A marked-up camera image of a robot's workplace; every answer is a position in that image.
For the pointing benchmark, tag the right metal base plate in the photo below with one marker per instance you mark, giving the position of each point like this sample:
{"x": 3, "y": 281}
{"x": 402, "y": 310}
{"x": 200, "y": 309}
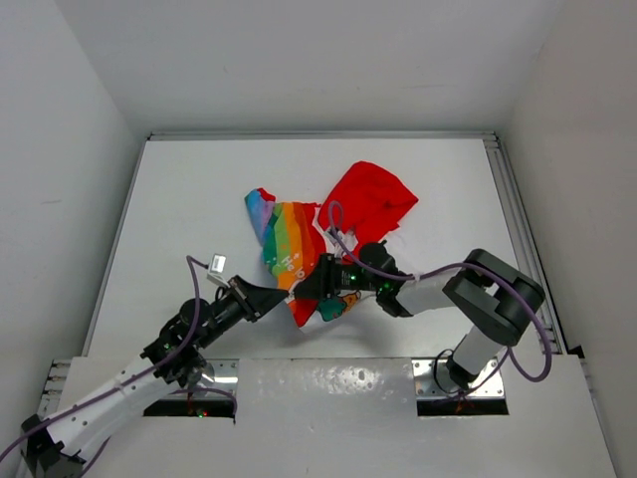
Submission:
{"x": 432, "y": 381}

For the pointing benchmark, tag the metal base plate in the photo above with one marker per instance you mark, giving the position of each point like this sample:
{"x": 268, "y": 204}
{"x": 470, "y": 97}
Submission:
{"x": 219, "y": 374}
{"x": 432, "y": 381}

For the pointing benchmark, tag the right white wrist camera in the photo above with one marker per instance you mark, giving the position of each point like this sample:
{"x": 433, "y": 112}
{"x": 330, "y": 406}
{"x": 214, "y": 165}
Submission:
{"x": 336, "y": 239}

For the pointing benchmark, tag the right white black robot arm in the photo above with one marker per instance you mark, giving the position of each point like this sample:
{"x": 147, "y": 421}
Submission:
{"x": 498, "y": 300}

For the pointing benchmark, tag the rainbow red child jacket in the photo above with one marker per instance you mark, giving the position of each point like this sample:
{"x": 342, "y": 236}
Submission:
{"x": 369, "y": 201}

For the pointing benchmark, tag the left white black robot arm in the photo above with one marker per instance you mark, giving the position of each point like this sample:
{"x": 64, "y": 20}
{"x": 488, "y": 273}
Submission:
{"x": 62, "y": 444}

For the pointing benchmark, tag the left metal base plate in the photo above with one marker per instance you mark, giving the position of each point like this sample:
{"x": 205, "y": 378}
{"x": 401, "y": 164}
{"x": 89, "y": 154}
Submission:
{"x": 219, "y": 374}

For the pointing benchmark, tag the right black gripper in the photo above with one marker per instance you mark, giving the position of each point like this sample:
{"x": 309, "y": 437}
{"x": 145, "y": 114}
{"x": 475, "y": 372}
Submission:
{"x": 321, "y": 282}

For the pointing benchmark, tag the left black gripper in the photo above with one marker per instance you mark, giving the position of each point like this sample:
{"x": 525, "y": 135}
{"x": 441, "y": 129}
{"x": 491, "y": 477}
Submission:
{"x": 255, "y": 300}

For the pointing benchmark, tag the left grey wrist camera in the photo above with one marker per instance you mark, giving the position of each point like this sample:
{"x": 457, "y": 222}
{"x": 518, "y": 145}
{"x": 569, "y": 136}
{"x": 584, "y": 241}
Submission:
{"x": 215, "y": 270}

